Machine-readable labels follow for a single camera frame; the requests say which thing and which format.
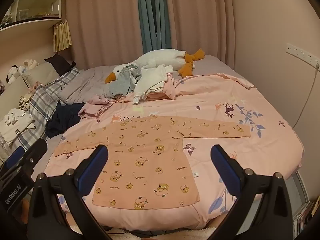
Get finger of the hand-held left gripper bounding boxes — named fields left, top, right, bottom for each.
left=0, top=146, right=28, bottom=178
left=10, top=138, right=48, bottom=178

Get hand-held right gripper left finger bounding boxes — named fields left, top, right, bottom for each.
left=27, top=144, right=118, bottom=240

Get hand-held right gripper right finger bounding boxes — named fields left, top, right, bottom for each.
left=210, top=144, right=293, bottom=240

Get peach cartoon print shirt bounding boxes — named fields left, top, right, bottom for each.
left=54, top=114, right=251, bottom=210

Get folded white garment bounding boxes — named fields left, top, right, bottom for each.
left=0, top=108, right=35, bottom=145

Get white socks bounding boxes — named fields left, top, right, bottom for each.
left=4, top=109, right=24, bottom=125

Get navy garment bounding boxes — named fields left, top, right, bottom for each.
left=46, top=102, right=87, bottom=138

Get cartoon face pillow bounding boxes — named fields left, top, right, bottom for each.
left=19, top=91, right=34, bottom=112

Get plaid pillow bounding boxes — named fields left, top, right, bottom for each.
left=7, top=66, right=84, bottom=155

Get pink garment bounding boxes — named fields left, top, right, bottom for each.
left=146, top=73, right=178, bottom=100
left=78, top=95, right=125, bottom=119

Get pink animal print blanket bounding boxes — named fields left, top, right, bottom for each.
left=46, top=73, right=305, bottom=230

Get beige cushion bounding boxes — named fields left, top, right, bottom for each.
left=0, top=75, right=30, bottom=120
left=21, top=61, right=60, bottom=88

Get black and white dog plush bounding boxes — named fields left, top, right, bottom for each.
left=5, top=65, right=20, bottom=84

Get grey bed base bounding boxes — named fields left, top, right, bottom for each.
left=296, top=170, right=312, bottom=203

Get dark brown cushion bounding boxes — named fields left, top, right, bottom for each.
left=44, top=54, right=77, bottom=77

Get grey garment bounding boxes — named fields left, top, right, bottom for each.
left=108, top=64, right=143, bottom=98

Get stack of books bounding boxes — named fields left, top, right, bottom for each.
left=292, top=200, right=317, bottom=230

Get white goose plush toy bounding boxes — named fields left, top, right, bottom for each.
left=104, top=48, right=205, bottom=84

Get white power strip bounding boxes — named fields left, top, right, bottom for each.
left=286, top=43, right=320, bottom=64

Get pink curtain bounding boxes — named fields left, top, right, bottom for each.
left=62, top=0, right=144, bottom=70
left=165, top=0, right=235, bottom=69

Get teal curtain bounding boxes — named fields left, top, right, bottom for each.
left=136, top=0, right=173, bottom=53

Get white curved wall shelf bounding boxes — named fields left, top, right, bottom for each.
left=0, top=0, right=63, bottom=32

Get white cable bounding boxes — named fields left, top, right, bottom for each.
left=291, top=64, right=320, bottom=129

